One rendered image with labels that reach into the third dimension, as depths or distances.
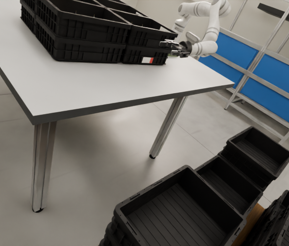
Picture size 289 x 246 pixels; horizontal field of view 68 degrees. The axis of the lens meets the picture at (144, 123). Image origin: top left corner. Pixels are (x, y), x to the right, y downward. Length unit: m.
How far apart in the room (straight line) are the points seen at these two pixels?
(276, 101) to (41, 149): 2.76
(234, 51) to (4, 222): 3.02
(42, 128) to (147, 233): 0.53
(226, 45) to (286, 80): 0.89
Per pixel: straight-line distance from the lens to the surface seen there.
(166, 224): 0.85
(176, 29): 1.86
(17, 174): 1.50
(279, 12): 3.20
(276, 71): 3.12
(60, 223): 1.32
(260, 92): 3.17
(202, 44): 1.24
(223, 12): 1.50
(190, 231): 0.89
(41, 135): 0.91
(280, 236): 0.99
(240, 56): 3.24
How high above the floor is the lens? 1.16
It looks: 33 degrees down
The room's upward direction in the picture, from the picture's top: 22 degrees clockwise
